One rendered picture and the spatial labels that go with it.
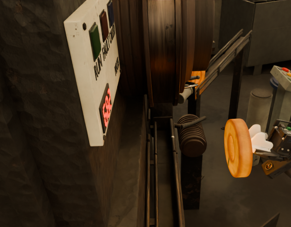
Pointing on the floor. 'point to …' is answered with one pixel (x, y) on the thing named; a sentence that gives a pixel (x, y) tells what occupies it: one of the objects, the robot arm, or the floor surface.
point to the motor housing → (191, 161)
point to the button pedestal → (282, 98)
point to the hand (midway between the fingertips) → (238, 142)
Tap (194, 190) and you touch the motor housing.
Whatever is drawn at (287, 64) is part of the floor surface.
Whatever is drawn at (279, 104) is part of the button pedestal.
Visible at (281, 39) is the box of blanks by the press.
